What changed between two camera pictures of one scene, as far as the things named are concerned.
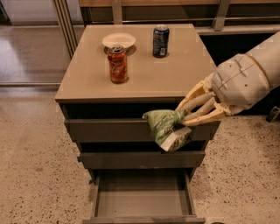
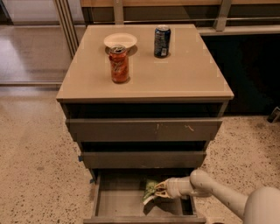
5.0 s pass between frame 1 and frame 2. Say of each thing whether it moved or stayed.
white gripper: moved
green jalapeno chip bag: moved
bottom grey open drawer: stayed
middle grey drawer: stayed
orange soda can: stayed
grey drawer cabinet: stayed
